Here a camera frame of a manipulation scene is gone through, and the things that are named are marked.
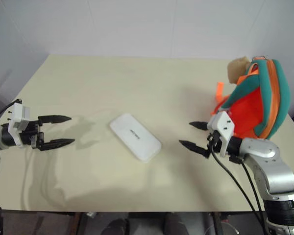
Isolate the green and orange backpack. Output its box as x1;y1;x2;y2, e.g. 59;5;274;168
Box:
210;56;292;141

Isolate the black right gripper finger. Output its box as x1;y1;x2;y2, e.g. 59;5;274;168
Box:
178;139;211;159
189;121;209;131

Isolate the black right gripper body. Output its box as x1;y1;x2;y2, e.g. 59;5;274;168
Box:
206;130;223;155

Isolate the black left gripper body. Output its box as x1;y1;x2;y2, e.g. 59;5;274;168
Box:
19;119;45;150

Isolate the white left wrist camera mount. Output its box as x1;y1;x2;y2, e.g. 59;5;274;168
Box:
8;102;31;147

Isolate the white rectangular pouch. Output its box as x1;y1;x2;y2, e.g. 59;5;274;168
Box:
109;112;162;163

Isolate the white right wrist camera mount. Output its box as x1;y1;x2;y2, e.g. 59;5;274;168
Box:
206;110;235;157

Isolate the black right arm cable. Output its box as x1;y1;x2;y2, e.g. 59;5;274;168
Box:
229;155;264;213
209;132;267;235

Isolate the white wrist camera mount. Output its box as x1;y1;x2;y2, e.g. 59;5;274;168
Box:
206;110;235;157
8;102;31;147

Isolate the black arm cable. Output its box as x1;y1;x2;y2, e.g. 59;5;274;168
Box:
229;155;264;213
209;132;267;235
0;98;24;124

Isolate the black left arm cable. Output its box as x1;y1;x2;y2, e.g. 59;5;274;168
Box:
0;98;24;124

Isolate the beige plush lump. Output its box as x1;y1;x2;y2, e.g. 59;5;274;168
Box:
227;55;251;85

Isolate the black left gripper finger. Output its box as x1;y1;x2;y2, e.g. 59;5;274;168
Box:
37;114;73;127
40;138;75;151

